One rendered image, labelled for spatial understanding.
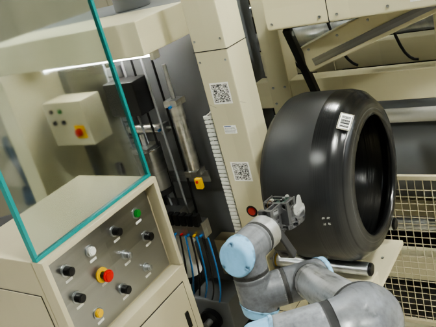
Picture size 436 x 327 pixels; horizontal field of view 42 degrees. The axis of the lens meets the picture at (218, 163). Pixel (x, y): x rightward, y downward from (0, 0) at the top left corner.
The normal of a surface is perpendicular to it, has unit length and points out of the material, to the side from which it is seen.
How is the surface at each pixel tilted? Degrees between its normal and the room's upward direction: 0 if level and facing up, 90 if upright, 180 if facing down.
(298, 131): 36
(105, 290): 90
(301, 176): 64
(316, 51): 90
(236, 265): 78
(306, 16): 90
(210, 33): 90
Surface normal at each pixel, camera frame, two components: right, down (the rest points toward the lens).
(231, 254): -0.55, 0.24
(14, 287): -0.51, 0.44
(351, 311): 0.01, -0.81
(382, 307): 0.51, -0.70
